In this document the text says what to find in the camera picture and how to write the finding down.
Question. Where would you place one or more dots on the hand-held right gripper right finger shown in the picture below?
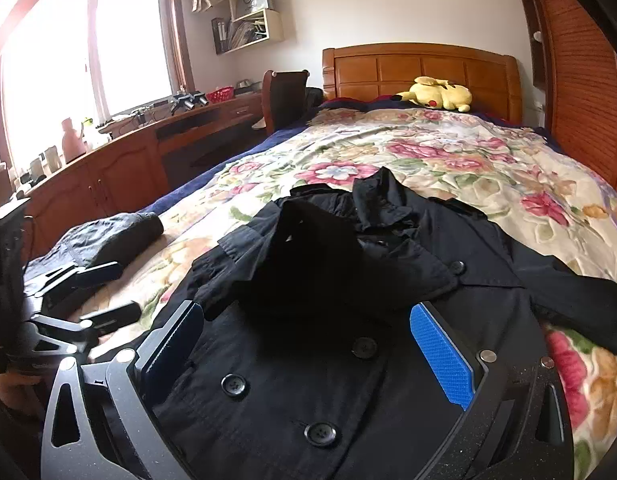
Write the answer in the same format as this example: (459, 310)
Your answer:
(438, 355)

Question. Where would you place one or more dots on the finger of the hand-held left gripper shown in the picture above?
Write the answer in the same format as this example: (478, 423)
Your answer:
(96, 272)
(113, 312)

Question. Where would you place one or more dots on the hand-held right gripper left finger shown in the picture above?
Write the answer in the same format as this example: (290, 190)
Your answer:
(173, 350)

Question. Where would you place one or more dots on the dark grey garment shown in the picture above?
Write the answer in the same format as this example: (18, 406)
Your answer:
(108, 235)

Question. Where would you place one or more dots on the black coat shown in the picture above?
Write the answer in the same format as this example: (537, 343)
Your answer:
(298, 270)

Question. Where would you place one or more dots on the grey mug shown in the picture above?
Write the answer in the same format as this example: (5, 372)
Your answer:
(52, 160)

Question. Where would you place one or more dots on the wooden desk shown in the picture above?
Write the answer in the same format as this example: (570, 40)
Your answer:
(123, 165)

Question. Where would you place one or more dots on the pink bottle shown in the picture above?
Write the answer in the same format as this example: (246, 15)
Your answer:
(73, 145)

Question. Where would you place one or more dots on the black device with lenses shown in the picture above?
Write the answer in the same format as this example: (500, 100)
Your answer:
(188, 101)

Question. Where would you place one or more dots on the floral blanket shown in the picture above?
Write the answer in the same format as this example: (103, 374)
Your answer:
(438, 160)

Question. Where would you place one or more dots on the red basket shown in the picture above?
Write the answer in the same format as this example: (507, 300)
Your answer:
(220, 96)

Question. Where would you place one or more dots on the window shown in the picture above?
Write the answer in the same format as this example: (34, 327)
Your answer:
(128, 45)

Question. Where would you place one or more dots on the wooden chair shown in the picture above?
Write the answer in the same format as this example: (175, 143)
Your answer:
(288, 95)

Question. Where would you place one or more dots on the yellow plush toy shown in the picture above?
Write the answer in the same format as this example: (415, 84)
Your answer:
(433, 92)

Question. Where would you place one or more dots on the black binder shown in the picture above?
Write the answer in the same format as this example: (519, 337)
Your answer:
(218, 35)

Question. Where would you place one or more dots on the dark clothing on chair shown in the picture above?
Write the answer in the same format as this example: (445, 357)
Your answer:
(313, 99)

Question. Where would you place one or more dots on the wooden bed headboard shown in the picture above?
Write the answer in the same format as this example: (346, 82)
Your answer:
(388, 70)

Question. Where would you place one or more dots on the wooden slatted wardrobe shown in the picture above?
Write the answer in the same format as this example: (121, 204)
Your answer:
(578, 85)

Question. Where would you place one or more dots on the cream wall shelf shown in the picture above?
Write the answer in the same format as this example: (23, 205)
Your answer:
(273, 25)

